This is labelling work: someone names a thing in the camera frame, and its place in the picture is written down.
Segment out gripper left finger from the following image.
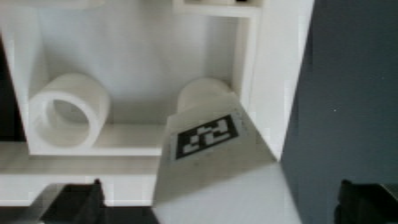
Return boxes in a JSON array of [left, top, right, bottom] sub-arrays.
[[20, 180, 109, 224]]

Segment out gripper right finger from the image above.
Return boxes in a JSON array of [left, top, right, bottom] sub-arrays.
[[334, 180, 398, 224]]

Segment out white chair leg with tag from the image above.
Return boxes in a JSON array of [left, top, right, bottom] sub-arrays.
[[153, 78, 302, 224]]

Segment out white chair seat part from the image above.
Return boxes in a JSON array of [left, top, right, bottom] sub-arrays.
[[0, 0, 318, 174]]

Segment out white U-shaped fence frame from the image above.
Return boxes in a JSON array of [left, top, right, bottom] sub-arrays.
[[0, 141, 162, 208]]

